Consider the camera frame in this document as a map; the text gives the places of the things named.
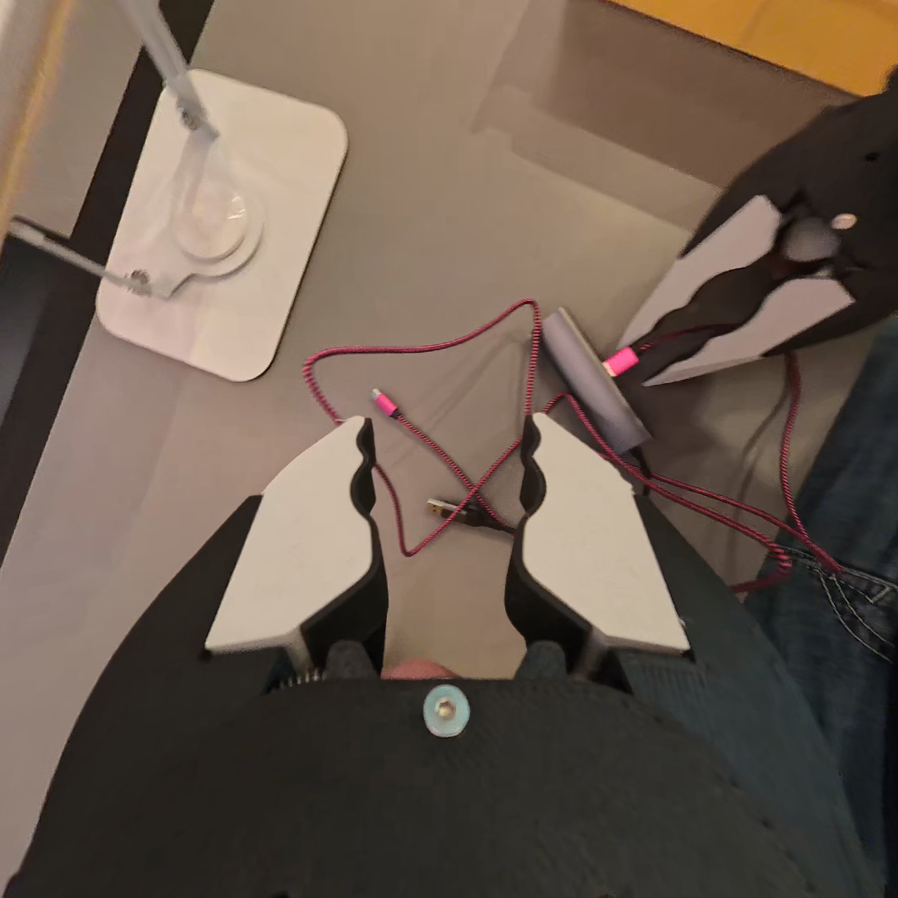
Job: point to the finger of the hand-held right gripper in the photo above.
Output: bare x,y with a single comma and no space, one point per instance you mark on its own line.
723,253
786,316

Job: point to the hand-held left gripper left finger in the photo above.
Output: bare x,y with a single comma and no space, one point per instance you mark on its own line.
295,561

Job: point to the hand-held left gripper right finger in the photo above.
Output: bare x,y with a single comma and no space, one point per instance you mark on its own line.
604,561

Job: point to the yellow plastic bin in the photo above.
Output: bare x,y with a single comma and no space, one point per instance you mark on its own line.
800,35

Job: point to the person's legs in jeans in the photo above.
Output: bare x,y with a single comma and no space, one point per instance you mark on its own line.
842,674

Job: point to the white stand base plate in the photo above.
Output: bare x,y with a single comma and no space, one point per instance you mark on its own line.
267,239

